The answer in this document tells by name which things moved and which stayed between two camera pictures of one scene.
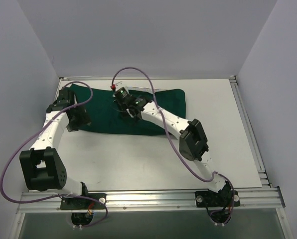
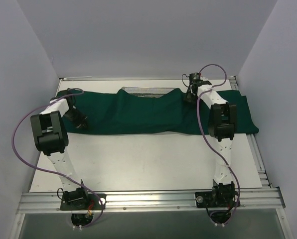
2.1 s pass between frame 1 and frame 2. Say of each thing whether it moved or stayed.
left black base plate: stayed
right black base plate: stayed
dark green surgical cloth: moved
